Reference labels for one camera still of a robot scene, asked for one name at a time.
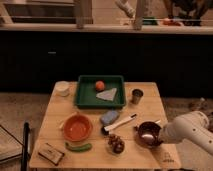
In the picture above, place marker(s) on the wooden spoon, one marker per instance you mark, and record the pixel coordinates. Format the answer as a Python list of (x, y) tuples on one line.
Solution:
[(63, 122)]

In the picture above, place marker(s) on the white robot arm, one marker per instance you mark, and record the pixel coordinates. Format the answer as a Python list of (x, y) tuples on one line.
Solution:
[(192, 126)]

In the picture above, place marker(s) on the green plastic tray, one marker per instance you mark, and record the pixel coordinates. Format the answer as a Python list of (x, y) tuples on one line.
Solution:
[(85, 96)]

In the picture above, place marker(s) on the blue sponge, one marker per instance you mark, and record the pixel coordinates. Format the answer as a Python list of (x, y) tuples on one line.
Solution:
[(109, 117)]

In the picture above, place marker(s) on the grey folded cloth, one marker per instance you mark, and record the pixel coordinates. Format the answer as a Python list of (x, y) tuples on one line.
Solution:
[(108, 95)]

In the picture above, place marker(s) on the orange fruit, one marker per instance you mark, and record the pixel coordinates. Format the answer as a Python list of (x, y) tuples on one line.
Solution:
[(99, 85)]

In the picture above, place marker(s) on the metal cup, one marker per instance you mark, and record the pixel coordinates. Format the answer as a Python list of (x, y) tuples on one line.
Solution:
[(136, 96)]

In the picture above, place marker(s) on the green cucumber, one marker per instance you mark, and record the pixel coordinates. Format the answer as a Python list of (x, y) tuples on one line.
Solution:
[(81, 148)]

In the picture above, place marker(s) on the orange bowl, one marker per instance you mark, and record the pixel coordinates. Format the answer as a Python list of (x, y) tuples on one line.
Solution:
[(77, 128)]

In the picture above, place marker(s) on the brown wooden box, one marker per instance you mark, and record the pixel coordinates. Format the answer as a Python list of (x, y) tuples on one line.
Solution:
[(50, 153)]

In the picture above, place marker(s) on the bunch of dark grapes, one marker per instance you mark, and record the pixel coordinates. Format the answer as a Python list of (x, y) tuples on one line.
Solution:
[(116, 144)]

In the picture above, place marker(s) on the dark brown bowl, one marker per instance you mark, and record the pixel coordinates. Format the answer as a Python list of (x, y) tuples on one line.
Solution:
[(148, 133)]

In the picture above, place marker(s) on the small white cup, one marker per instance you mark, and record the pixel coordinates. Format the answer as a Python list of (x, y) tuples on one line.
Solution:
[(62, 88)]

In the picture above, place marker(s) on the black chair frame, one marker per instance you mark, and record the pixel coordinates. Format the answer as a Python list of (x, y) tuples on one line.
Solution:
[(25, 154)]

